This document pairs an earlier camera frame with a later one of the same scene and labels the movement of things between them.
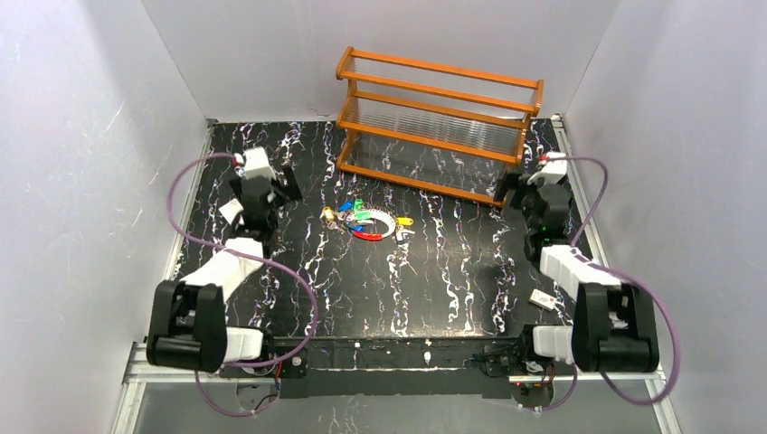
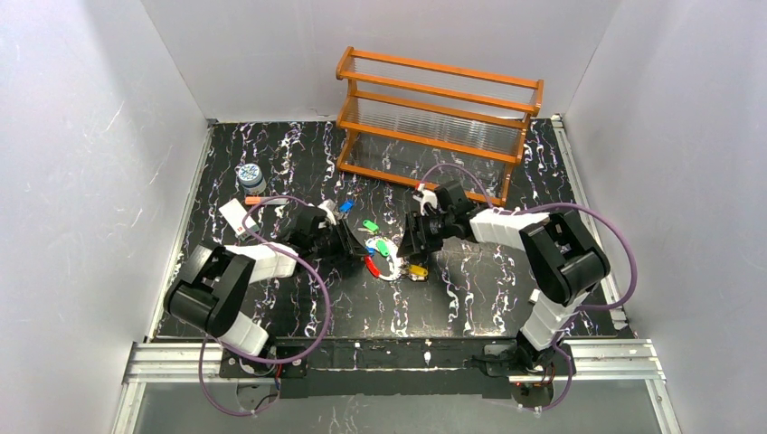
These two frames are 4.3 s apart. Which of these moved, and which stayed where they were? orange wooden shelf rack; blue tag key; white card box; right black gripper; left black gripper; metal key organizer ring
Moved: metal key organizer ring; left black gripper; right black gripper
Stayed: orange wooden shelf rack; white card box; blue tag key
